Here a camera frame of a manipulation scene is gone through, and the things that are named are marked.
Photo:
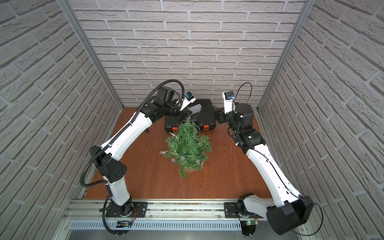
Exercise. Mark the small green christmas tree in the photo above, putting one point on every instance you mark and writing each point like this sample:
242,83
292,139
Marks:
187,147

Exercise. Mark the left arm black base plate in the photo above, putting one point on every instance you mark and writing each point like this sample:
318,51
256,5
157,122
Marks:
135,209

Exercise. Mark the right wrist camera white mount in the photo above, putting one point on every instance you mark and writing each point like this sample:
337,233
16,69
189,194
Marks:
228,98

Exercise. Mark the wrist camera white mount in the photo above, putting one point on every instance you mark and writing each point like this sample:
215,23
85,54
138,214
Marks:
189,98
228,98

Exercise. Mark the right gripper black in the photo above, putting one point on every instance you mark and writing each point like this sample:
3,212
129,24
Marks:
220,114

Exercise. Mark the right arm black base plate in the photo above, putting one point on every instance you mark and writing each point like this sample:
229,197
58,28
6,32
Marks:
235,210

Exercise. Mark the aluminium corner post left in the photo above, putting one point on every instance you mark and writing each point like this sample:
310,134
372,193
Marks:
80,32

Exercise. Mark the black tool case orange latches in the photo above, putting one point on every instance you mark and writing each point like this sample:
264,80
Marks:
204,120

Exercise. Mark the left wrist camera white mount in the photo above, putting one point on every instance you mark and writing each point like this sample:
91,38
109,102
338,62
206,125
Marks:
189,98

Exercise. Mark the round wooden tree base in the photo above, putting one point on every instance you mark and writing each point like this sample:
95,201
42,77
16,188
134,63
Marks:
188,169

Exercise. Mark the clear plastic battery box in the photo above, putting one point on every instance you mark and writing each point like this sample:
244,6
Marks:
195,109

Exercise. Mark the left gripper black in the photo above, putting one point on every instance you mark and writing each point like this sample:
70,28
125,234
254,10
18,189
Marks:
181,111

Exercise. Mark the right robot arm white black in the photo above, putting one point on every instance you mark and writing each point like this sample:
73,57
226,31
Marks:
287,208

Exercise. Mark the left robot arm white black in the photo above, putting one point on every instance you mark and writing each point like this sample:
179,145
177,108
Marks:
108,156

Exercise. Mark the aluminium corner post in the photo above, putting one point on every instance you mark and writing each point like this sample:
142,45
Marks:
80,32
307,8

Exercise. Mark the aluminium corner post right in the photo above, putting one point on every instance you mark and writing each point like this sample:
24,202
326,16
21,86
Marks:
307,8

